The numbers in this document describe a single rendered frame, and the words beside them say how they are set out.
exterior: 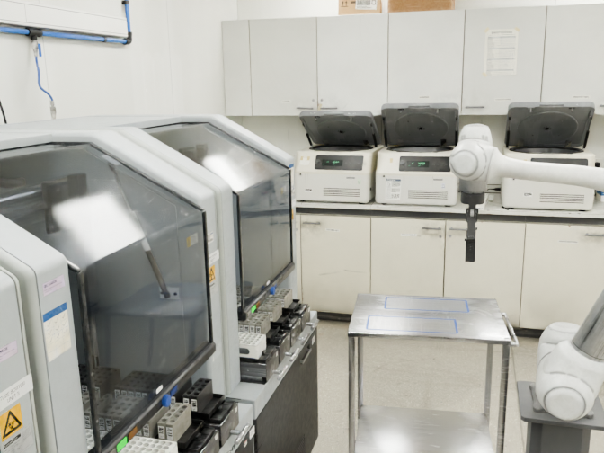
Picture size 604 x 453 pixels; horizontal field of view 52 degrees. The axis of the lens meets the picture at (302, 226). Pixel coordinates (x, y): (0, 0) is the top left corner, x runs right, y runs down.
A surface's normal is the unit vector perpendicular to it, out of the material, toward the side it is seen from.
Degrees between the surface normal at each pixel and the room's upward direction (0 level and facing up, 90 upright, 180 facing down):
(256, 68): 90
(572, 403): 96
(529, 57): 90
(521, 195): 90
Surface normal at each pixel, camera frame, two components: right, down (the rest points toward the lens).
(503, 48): -0.27, 0.22
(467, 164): -0.51, 0.18
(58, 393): 0.96, 0.04
